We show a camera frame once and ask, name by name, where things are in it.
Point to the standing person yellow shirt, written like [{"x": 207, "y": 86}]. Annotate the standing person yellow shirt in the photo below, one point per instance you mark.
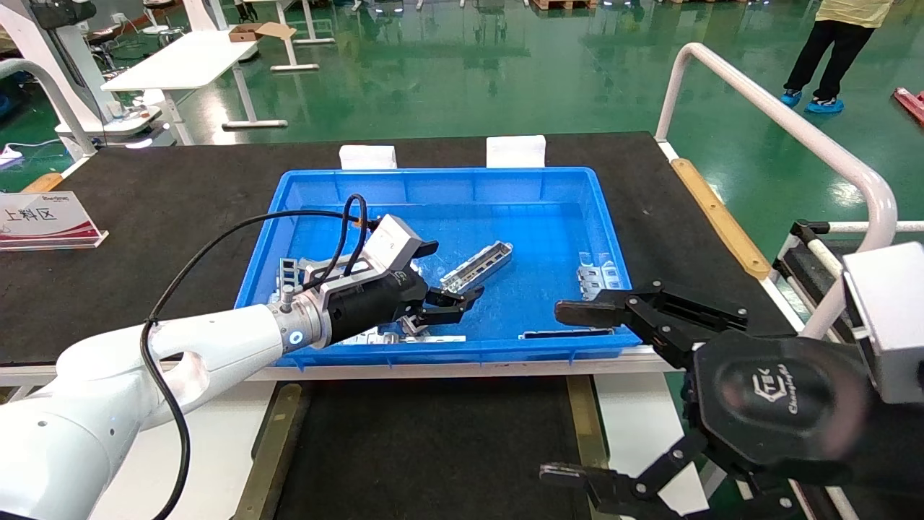
[{"x": 830, "y": 43}]

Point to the red metal object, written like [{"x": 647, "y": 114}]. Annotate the red metal object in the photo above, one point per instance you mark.
[{"x": 911, "y": 105}]

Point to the folded metal bracket stack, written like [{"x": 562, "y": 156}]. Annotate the folded metal bracket stack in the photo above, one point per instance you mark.
[{"x": 598, "y": 274}]

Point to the acrylic sign stand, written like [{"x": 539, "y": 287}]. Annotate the acrylic sign stand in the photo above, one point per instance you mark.
[{"x": 47, "y": 217}]

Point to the black and white side cart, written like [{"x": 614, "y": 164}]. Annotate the black and white side cart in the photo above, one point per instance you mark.
[{"x": 866, "y": 227}]

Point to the wooden edge strip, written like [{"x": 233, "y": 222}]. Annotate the wooden edge strip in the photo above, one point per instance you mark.
[
  {"x": 718, "y": 217},
  {"x": 43, "y": 183}
]

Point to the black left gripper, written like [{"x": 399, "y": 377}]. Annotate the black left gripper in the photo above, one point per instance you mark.
[{"x": 375, "y": 303}]

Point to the white power strip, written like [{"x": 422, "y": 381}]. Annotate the white power strip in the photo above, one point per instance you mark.
[{"x": 9, "y": 154}]

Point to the black flat container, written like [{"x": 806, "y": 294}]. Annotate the black flat container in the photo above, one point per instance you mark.
[{"x": 433, "y": 448}]

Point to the open cardboard box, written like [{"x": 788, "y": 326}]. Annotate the open cardboard box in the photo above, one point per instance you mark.
[{"x": 249, "y": 32}]

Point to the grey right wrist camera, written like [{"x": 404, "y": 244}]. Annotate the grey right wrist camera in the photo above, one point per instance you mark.
[{"x": 891, "y": 325}]

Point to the plain grey metal bar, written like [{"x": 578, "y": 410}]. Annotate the plain grey metal bar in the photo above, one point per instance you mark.
[{"x": 314, "y": 267}]

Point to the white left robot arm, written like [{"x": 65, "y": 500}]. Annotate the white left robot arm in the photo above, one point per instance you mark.
[{"x": 108, "y": 404}]

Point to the white desk frame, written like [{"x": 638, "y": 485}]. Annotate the white desk frame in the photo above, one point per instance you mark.
[{"x": 289, "y": 43}]

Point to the ladder-shaped metal bracket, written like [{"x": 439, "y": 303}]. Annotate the ladder-shaped metal bracket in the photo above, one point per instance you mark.
[{"x": 287, "y": 271}]

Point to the white foam block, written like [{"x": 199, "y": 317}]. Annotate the white foam block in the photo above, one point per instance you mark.
[
  {"x": 368, "y": 157},
  {"x": 516, "y": 152}
]

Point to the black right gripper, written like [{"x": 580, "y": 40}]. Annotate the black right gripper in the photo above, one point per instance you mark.
[{"x": 779, "y": 397}]

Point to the blue plastic bin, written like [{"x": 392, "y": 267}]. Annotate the blue plastic bin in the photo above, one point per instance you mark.
[{"x": 491, "y": 217}]

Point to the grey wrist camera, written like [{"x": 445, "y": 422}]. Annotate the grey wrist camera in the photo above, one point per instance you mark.
[
  {"x": 891, "y": 325},
  {"x": 393, "y": 242}
]

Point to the black table mat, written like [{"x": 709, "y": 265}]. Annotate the black table mat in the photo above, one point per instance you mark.
[{"x": 180, "y": 217}]

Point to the white work table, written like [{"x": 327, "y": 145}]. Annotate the white work table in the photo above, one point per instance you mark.
[{"x": 180, "y": 61}]

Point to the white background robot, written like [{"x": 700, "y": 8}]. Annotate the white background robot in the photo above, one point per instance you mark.
[{"x": 43, "y": 58}]

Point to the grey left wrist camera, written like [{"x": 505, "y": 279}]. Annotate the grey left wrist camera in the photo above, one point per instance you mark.
[{"x": 393, "y": 242}]

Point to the silver metal channel bracket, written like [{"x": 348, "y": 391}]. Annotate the silver metal channel bracket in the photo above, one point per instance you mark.
[{"x": 476, "y": 266}]

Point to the wooden pallet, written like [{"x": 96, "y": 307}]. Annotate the wooden pallet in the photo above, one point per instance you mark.
[{"x": 563, "y": 3}]

